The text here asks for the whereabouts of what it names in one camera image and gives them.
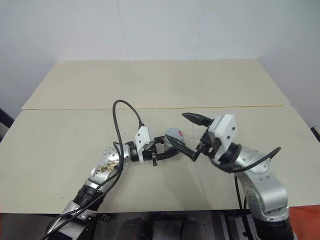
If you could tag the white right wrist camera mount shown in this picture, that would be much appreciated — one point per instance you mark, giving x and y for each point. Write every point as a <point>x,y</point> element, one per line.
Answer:
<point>225,128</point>

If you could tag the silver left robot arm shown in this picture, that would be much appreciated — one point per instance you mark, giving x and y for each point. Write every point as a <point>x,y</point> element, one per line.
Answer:
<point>110,155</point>

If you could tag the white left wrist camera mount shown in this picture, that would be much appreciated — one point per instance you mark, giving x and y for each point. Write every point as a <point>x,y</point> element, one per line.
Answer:
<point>142,136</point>

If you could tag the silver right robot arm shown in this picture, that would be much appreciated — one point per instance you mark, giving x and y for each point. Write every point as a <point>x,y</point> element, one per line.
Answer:
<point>265,190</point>

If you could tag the silver jar lid red mark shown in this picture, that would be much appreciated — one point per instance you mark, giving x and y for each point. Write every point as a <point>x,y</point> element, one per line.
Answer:
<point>175,134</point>

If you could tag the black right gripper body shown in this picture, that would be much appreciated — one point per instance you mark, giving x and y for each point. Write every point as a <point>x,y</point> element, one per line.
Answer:
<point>209,148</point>

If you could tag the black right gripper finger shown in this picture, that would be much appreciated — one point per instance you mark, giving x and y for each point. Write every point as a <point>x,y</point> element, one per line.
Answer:
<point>196,118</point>
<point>183,149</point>

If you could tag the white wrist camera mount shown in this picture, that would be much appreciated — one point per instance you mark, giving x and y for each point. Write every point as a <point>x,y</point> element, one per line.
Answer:
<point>225,128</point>
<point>142,136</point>

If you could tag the orange red object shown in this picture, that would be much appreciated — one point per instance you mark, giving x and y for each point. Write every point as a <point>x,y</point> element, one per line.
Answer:
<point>307,221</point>

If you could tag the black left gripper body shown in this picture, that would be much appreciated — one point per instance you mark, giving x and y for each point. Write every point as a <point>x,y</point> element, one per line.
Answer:
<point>150,150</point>

